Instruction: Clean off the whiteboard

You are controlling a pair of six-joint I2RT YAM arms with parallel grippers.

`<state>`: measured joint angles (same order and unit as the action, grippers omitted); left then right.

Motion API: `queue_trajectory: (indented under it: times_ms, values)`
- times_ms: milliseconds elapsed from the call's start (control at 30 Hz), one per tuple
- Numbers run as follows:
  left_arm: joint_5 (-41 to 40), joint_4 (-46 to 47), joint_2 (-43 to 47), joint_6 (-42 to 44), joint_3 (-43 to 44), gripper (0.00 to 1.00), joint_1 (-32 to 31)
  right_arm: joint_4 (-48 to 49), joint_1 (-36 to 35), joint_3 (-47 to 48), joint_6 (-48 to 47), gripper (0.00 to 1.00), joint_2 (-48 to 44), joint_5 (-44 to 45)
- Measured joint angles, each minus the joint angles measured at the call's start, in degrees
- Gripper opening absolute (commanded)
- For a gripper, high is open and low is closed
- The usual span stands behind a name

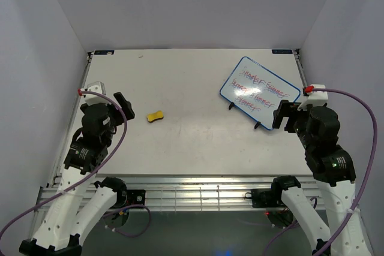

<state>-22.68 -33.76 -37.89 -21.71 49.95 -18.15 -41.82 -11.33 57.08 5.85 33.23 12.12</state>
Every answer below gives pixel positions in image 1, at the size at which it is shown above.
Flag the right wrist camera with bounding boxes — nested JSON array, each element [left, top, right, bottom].
[[298, 84, 328, 111]]

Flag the blue corner label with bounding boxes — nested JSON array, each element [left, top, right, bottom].
[[272, 49, 293, 55], [94, 50, 115, 55]]

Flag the left blue corner label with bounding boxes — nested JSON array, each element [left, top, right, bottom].
[[94, 50, 115, 55]]

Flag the blue-framed whiteboard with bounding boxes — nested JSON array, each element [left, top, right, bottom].
[[220, 56, 301, 131]]

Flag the yellow bone-shaped eraser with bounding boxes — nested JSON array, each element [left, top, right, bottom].
[[146, 110, 164, 123]]

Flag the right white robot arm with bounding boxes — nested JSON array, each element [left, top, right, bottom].
[[271, 100, 371, 255]]

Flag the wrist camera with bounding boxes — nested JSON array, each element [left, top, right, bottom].
[[298, 84, 328, 111], [77, 81, 108, 106]]

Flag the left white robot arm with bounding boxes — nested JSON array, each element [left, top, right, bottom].
[[19, 89, 135, 255]]

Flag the right blue corner label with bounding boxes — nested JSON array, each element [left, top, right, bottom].
[[272, 49, 293, 55]]

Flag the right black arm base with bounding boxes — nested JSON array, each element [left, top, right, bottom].
[[244, 189, 286, 208]]

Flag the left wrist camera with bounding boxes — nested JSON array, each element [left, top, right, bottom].
[[77, 81, 108, 106]]

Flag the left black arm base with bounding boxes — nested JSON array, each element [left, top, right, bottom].
[[111, 189, 146, 209]]

